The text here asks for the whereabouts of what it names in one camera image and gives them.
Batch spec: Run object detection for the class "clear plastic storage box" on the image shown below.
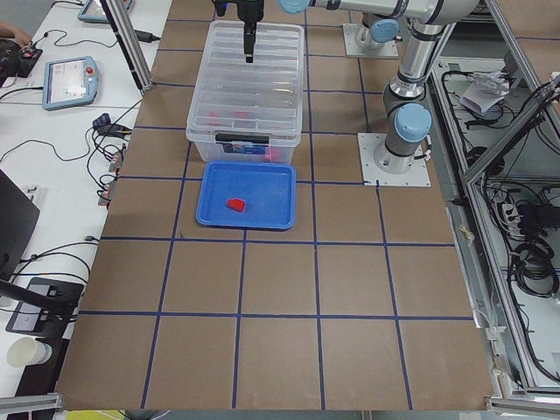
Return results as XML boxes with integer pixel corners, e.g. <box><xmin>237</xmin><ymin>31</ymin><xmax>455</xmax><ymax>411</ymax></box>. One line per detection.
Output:
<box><xmin>185</xmin><ymin>21</ymin><xmax>306</xmax><ymax>164</ymax></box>

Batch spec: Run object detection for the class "person hand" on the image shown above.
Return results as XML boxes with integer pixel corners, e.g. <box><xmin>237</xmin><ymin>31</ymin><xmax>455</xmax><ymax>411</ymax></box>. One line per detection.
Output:
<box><xmin>0</xmin><ymin>21</ymin><xmax>32</xmax><ymax>47</ymax></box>

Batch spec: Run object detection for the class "black cable bundle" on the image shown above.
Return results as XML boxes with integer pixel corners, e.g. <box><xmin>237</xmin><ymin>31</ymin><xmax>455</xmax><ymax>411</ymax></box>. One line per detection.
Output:
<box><xmin>507</xmin><ymin>238</ymin><xmax>559</xmax><ymax>298</ymax></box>

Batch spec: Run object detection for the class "red block from tray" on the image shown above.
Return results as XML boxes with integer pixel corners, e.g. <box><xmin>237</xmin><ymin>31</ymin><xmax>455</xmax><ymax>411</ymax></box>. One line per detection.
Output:
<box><xmin>227</xmin><ymin>198</ymin><xmax>247</xmax><ymax>213</ymax></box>

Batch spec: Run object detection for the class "black power adapter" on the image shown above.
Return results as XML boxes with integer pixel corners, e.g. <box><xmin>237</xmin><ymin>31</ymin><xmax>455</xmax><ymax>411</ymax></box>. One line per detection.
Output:
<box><xmin>135</xmin><ymin>30</ymin><xmax>161</xmax><ymax>43</ymax></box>

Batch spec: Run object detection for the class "white paper cup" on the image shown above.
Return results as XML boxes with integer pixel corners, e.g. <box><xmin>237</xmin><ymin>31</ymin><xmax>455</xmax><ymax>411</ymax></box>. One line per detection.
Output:
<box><xmin>6</xmin><ymin>337</ymin><xmax>53</xmax><ymax>368</ymax></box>

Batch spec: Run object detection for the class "clear plastic box lid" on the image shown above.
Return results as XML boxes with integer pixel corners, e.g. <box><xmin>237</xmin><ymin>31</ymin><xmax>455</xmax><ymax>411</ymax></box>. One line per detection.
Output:
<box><xmin>185</xmin><ymin>21</ymin><xmax>306</xmax><ymax>144</ymax></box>

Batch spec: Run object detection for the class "aluminium frame post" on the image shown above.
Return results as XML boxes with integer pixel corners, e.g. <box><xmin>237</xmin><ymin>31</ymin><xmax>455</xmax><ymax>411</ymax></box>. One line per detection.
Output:
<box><xmin>101</xmin><ymin>0</ymin><xmax>153</xmax><ymax>93</ymax></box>

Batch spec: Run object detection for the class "near teach pendant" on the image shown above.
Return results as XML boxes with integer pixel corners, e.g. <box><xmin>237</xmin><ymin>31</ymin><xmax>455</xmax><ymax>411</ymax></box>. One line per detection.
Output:
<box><xmin>42</xmin><ymin>56</ymin><xmax>99</xmax><ymax>111</ymax></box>

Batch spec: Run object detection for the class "black box latch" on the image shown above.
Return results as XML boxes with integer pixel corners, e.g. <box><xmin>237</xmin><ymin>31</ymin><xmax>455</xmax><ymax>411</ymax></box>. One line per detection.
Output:
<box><xmin>214</xmin><ymin>133</ymin><xmax>270</xmax><ymax>144</ymax></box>

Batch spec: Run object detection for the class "blue plastic tray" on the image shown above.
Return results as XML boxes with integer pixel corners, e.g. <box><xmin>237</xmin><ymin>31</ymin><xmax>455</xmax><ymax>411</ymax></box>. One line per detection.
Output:
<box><xmin>196</xmin><ymin>161</ymin><xmax>296</xmax><ymax>230</ymax></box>

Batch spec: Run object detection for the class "teach pendant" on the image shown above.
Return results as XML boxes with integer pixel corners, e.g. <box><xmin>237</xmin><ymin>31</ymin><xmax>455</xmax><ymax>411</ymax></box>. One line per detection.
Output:
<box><xmin>77</xmin><ymin>0</ymin><xmax>109</xmax><ymax>24</ymax></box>
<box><xmin>42</xmin><ymin>56</ymin><xmax>99</xmax><ymax>111</ymax></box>

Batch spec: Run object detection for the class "black monitor stand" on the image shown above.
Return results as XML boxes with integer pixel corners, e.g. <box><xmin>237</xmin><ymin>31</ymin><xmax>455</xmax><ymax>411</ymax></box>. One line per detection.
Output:
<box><xmin>1</xmin><ymin>173</ymin><xmax>84</xmax><ymax>338</ymax></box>

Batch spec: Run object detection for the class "crumpled white paper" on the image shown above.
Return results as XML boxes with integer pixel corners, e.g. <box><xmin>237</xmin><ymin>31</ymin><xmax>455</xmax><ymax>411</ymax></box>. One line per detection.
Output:
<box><xmin>459</xmin><ymin>70</ymin><xmax>510</xmax><ymax>116</ymax></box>

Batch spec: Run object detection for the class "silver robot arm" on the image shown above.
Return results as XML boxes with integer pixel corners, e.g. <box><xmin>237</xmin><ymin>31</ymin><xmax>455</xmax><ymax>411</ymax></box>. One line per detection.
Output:
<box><xmin>278</xmin><ymin>1</ymin><xmax>478</xmax><ymax>175</ymax></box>

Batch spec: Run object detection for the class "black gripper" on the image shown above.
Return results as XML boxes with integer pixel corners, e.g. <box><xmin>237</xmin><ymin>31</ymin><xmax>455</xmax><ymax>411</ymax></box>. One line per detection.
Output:
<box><xmin>212</xmin><ymin>0</ymin><xmax>264</xmax><ymax>63</ymax></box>

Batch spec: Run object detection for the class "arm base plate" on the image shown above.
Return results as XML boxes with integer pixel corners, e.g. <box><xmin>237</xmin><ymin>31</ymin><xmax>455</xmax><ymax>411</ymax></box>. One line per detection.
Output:
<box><xmin>342</xmin><ymin>24</ymin><xmax>398</xmax><ymax>60</ymax></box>
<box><xmin>358</xmin><ymin>133</ymin><xmax>431</xmax><ymax>188</ymax></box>

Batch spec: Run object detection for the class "far teach pendant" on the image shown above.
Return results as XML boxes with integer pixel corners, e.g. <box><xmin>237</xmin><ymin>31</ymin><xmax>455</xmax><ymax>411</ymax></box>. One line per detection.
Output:
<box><xmin>77</xmin><ymin>0</ymin><xmax>109</xmax><ymax>24</ymax></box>

